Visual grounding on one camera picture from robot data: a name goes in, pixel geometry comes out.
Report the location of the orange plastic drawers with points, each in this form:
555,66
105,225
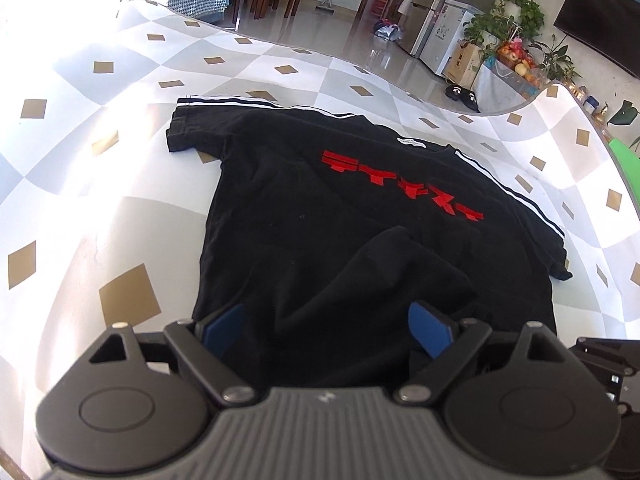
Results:
381,0

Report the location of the grey covered cabinet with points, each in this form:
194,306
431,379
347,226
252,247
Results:
500,92

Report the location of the dark green object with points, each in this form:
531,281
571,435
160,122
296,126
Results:
625,114

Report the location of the black slipper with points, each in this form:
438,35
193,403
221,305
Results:
455,94
471,101

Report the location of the houndstooth covered sofa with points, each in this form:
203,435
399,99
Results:
197,0

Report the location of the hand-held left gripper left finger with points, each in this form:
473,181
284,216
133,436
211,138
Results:
222,330

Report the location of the black white-striped t-shirt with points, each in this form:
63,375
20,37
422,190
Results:
325,235

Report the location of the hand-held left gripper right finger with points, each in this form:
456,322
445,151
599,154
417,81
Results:
430,327

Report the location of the plastic bag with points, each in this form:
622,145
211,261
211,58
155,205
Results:
387,30

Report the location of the white chest freezer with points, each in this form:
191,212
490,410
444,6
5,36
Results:
447,35

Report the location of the potted green plant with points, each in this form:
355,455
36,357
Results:
515,15

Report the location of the fruit basket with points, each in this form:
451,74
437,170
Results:
520,62

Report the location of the long-leaf potted plant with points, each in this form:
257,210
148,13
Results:
560,60

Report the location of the black television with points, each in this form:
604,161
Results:
600,25

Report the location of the silver refrigerator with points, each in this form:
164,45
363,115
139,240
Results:
430,0

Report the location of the bright green object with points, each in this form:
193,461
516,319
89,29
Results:
630,170

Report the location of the cardboard box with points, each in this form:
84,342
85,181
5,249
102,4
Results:
462,65

